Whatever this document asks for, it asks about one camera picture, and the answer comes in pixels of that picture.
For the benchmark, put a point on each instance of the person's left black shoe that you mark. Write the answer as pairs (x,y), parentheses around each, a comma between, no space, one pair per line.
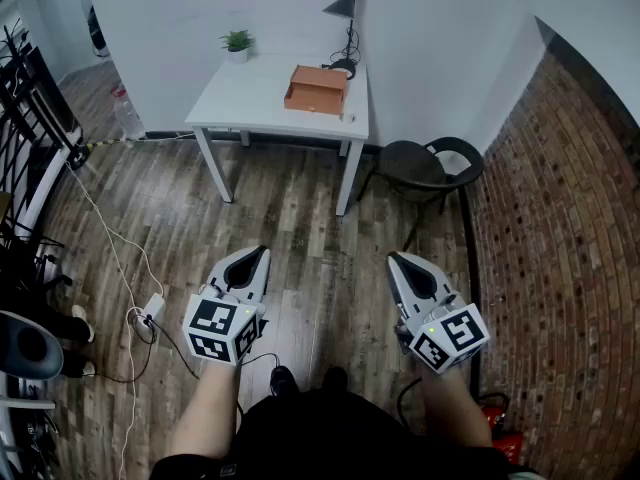
(284,382)

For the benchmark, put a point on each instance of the white power adapter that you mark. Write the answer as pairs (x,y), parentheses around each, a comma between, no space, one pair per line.
(154,308)

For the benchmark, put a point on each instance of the clear plastic bottle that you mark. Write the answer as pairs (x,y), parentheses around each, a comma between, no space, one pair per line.
(127,118)

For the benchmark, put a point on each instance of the small potted green plant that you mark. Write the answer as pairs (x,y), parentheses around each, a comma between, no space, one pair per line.
(237,42)

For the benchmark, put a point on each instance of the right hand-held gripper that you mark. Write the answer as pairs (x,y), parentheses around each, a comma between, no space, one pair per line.
(450,338)

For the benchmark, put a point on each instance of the white table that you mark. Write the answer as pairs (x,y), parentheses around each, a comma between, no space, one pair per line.
(250,98)

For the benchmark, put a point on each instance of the grey round seat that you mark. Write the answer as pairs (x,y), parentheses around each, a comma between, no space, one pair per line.
(30,348)

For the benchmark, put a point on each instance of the red fire extinguisher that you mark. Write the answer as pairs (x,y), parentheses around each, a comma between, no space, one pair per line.
(507,445)

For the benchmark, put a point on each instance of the orange drawer casing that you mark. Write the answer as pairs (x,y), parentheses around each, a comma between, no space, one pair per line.
(320,75)

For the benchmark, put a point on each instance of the black desk lamp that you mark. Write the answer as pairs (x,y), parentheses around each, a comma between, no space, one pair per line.
(345,5)

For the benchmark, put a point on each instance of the person's right black shoe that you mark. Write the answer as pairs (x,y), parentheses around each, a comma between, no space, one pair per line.
(335,379)

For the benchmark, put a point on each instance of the black metal railing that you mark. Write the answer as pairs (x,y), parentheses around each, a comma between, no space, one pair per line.
(20,133)

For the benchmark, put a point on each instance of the person's left forearm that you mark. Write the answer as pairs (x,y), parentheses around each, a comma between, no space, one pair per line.
(207,413)

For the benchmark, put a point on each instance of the small white round object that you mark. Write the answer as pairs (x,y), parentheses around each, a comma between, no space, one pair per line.
(347,117)

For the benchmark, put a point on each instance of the person's black clothing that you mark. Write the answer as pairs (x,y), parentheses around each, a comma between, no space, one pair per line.
(340,438)

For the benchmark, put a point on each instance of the person's black shoe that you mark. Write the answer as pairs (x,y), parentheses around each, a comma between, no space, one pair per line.
(335,379)
(284,382)

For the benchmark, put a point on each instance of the black chair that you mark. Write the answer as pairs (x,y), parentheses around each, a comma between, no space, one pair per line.
(410,168)

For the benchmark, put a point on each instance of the yellow black striped bar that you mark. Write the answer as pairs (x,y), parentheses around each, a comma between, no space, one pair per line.
(107,142)

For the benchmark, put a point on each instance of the person's right forearm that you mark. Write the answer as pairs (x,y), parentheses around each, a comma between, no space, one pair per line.
(455,408)

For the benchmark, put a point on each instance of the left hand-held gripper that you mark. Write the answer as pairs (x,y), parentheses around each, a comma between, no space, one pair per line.
(220,328)

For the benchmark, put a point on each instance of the black wheeled chair base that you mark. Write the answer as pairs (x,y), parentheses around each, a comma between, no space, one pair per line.
(30,278)

